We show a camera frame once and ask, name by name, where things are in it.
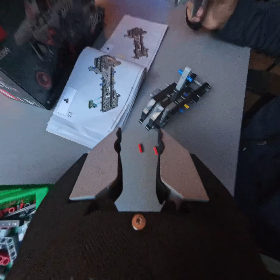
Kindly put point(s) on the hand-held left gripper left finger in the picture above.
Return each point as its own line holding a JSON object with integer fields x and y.
{"x": 96, "y": 170}

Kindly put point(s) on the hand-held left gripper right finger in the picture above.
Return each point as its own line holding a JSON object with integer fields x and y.
{"x": 181, "y": 172}

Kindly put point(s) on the red lego pin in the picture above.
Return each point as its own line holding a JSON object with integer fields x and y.
{"x": 155, "y": 151}
{"x": 140, "y": 148}

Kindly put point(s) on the black lego chassis assembly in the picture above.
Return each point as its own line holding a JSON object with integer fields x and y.
{"x": 172, "y": 98}

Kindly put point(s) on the person's right forearm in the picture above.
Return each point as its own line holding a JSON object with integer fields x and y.
{"x": 251, "y": 26}

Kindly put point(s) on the lego instruction booklet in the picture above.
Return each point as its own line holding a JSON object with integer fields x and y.
{"x": 91, "y": 87}

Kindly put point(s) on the pile of lego pieces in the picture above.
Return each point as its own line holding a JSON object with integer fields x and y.
{"x": 8, "y": 240}

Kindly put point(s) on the black lego set box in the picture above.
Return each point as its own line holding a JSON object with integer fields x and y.
{"x": 32, "y": 65}

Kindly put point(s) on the person's right hand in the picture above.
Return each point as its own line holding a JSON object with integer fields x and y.
{"x": 218, "y": 15}

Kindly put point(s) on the green plastic bin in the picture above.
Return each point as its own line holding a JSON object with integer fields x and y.
{"x": 13, "y": 193}

